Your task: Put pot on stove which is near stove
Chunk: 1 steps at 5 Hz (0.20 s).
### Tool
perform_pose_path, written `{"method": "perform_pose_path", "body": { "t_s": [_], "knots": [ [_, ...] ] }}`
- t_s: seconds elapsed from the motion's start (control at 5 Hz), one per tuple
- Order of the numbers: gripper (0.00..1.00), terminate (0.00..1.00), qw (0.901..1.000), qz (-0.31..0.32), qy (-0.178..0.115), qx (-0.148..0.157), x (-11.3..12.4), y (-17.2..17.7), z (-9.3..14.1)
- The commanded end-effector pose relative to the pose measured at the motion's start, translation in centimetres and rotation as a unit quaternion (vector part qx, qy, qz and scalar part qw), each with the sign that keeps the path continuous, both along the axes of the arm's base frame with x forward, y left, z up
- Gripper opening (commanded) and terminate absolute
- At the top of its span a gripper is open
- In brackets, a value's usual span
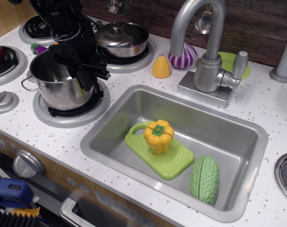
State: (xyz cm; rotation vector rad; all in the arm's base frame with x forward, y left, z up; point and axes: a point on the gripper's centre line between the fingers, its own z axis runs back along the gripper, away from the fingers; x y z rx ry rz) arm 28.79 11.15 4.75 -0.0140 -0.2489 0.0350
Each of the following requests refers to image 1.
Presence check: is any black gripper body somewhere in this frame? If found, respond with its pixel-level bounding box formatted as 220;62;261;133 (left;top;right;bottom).
49;39;110;80

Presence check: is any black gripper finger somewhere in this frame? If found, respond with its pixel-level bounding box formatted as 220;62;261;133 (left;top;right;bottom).
77;70;97;91
67;65;77;78

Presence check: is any stainless steel pot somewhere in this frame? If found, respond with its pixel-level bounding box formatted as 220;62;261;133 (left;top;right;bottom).
21;50;95;111

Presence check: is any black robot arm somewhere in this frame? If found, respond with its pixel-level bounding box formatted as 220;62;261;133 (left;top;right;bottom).
30;0;110;91

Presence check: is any front right stove burner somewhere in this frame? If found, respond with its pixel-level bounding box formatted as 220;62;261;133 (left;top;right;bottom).
33;79;111;128

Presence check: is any stove burner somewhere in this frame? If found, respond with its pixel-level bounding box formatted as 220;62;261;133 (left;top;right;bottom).
18;16;55;46
0;46;27;86
33;79;111;128
96;42;154;74

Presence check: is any back right stove burner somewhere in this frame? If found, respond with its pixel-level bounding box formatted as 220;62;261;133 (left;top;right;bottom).
96;42;154;74

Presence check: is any back left stove burner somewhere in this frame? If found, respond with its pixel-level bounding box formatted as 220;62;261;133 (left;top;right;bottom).
18;16;55;46

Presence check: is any front left stove burner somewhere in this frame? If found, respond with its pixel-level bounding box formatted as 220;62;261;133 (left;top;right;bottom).
0;46;27;86

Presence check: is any steel pan with lid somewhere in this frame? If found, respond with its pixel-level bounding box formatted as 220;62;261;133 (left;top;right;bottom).
96;22;149;58

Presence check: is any purple toy eggplant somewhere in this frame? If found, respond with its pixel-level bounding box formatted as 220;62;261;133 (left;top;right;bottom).
31;44;48;55

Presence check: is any yellow toy corn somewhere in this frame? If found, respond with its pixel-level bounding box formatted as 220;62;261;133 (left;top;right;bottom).
152;55;171;79

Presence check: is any silver countertop knob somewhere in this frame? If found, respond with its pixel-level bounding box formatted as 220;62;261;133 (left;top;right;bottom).
0;91;19;114

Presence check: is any yellow toy bell pepper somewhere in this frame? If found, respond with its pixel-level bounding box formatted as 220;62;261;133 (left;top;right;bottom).
143;120;174;155

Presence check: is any silver oven front knob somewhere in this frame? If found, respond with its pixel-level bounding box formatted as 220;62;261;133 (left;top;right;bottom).
13;149;44;178

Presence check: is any purple striped toy onion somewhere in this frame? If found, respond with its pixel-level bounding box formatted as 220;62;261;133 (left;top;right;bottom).
168;43;198;69

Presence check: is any green plastic cutting board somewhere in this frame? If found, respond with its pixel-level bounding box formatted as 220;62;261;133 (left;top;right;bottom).
124;121;195;180

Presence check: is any silver toy faucet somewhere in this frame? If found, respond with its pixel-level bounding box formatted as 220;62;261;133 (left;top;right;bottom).
170;0;249;109

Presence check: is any hanging silver ladle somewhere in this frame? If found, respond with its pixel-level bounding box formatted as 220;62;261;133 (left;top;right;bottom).
195;4;212;35

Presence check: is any blue clamp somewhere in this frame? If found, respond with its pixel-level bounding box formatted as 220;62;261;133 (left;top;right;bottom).
0;178;34;208

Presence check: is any yellow cloth piece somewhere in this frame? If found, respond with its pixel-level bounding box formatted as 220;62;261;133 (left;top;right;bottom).
12;207;40;217

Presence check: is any green plastic plate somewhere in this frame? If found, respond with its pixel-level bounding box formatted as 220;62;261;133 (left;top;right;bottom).
218;52;251;81

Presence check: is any silver sink basin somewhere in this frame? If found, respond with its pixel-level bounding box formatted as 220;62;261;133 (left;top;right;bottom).
80;85;268;222

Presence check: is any green toy bitter gourd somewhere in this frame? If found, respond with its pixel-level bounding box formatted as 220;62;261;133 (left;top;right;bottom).
190;155;219;204

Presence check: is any silver round bowl rim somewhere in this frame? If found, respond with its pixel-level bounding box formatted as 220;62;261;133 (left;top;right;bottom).
274;153;287;196

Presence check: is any silver oven door handle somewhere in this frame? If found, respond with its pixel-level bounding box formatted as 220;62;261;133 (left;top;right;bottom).
59;198;94;227

